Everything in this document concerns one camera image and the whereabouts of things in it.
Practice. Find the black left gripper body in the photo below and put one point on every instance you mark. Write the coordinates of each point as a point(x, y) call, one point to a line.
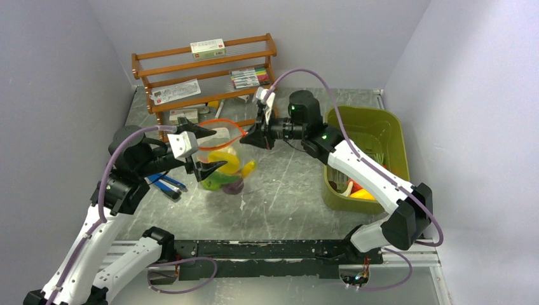
point(160, 161)

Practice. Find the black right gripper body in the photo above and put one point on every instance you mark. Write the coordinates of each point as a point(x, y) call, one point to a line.
point(285, 129)

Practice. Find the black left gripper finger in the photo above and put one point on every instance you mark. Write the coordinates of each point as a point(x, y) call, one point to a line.
point(203, 170)
point(185, 125)

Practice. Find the clear zip bag orange zipper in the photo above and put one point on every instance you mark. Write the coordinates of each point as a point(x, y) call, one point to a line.
point(225, 146)

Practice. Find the purple toy onion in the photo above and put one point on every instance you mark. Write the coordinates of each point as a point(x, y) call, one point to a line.
point(233, 188)

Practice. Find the yellow toy banana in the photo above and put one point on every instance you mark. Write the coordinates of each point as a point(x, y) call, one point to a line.
point(248, 169)

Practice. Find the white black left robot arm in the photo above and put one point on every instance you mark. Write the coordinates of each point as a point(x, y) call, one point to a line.
point(134, 157)

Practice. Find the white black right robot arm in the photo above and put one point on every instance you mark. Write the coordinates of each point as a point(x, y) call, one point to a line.
point(409, 208)

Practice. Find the green white box bottom shelf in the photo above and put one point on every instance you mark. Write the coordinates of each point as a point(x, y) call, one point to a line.
point(189, 114)

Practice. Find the green white box shelf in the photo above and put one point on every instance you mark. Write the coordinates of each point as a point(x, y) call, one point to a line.
point(189, 114)
point(203, 50)

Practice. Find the blue black stapler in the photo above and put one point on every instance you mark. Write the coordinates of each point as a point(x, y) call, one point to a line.
point(170, 187)

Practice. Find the yellow round tape roll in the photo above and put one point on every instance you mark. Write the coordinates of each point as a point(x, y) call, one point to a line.
point(214, 104)

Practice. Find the green capped white marker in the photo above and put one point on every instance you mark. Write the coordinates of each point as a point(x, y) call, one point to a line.
point(219, 114)

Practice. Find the white tape dispenser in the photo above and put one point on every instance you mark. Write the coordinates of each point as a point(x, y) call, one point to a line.
point(244, 98)

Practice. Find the wooden three-tier shelf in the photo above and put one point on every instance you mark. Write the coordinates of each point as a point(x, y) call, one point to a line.
point(175, 66)

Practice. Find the coloured marker pen pack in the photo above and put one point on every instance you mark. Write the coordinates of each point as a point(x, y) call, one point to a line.
point(249, 77)

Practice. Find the green white box top shelf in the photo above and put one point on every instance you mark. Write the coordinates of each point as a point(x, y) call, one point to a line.
point(203, 50)

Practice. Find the white toy mushroom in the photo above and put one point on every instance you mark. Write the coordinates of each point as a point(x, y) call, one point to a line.
point(348, 190)

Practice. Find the red orange toy peach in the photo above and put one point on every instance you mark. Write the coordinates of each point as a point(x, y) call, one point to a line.
point(355, 186)

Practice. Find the yellow toy mango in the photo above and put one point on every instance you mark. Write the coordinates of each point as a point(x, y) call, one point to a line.
point(362, 194)

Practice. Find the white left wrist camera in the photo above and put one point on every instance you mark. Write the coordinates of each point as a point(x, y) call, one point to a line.
point(183, 145)

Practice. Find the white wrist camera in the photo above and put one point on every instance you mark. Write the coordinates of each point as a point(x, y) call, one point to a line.
point(183, 145)
point(263, 97)

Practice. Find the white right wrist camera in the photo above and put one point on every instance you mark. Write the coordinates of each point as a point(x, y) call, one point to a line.
point(263, 97)

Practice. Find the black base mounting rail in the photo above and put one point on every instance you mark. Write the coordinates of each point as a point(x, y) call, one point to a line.
point(244, 259)

